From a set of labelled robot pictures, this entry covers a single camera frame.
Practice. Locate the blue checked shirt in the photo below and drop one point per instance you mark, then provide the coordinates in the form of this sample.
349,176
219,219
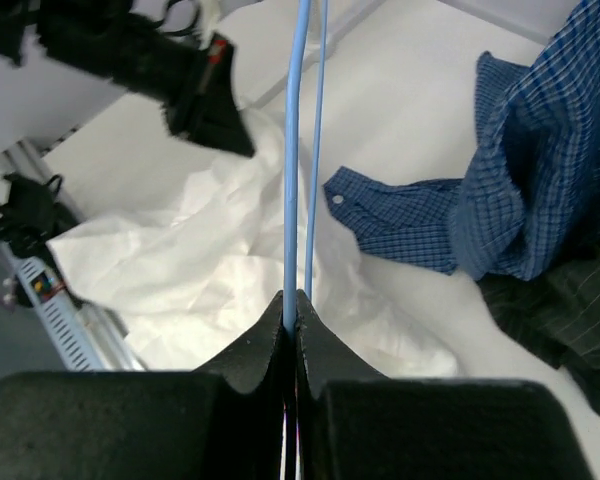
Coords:
532,188

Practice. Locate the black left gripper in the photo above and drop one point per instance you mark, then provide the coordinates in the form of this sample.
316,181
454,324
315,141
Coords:
194,87

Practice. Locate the white shirt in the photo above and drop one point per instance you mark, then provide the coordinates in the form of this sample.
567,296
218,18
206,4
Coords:
186,246

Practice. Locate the black shirt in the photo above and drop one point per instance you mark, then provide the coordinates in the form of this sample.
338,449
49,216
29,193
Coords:
555,317

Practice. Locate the light blue hanger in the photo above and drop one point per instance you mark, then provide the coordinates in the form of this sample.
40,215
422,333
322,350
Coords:
291,160

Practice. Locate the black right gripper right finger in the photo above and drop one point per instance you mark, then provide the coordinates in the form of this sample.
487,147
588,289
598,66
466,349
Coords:
355,423

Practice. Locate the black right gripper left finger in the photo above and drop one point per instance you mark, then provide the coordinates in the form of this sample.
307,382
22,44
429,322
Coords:
222,420

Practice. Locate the white clothes rack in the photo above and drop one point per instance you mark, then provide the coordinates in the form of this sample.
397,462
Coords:
265,52

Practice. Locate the perforated cable duct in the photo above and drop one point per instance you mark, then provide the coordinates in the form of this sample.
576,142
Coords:
57,314

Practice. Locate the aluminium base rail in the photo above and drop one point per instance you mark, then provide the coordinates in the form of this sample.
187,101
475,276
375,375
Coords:
34,211

